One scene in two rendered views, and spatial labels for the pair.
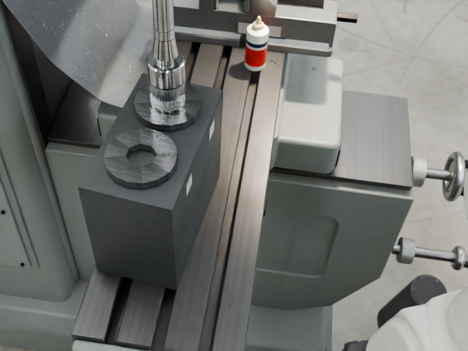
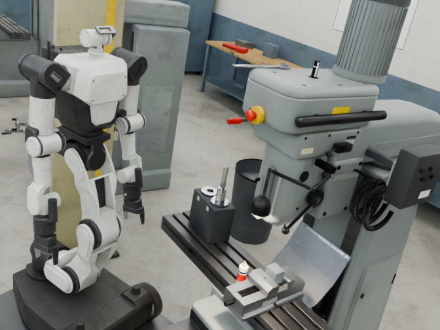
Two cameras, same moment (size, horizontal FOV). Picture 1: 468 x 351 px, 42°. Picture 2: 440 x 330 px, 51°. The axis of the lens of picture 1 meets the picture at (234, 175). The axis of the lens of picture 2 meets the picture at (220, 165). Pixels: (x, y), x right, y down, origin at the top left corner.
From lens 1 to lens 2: 2.42 m
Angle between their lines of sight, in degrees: 96
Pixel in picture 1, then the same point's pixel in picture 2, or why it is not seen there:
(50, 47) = (291, 245)
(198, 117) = (211, 203)
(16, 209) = not seen: hidden behind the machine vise
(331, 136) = (197, 304)
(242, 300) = (173, 223)
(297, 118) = (215, 305)
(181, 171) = (200, 194)
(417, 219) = not seen: outside the picture
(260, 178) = (197, 247)
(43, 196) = not seen: hidden behind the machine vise
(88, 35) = (297, 265)
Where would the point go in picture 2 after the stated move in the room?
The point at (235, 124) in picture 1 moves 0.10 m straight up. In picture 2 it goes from (220, 258) to (224, 241)
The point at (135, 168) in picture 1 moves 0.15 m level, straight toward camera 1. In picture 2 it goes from (207, 188) to (184, 177)
